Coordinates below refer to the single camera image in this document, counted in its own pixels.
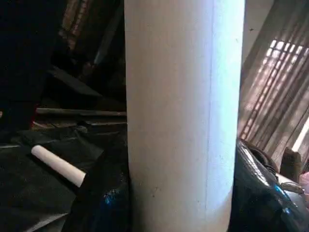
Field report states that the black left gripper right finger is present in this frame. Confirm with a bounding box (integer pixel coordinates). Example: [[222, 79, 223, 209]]
[[226, 138, 309, 232]]

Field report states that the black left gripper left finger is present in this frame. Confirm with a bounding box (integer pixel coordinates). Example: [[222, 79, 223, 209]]
[[62, 139, 135, 232]]

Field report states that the white plastic table leg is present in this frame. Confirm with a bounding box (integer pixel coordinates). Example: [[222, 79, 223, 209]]
[[30, 145, 88, 189], [124, 0, 246, 232]]

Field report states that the black mat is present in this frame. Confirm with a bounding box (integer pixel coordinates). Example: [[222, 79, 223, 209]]
[[0, 121, 128, 232]]

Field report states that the dark grey bar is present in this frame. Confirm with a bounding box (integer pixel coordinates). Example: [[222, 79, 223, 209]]
[[36, 107, 127, 119]]

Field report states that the beige window curtain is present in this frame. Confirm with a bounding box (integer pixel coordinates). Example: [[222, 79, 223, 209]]
[[238, 0, 309, 167]]

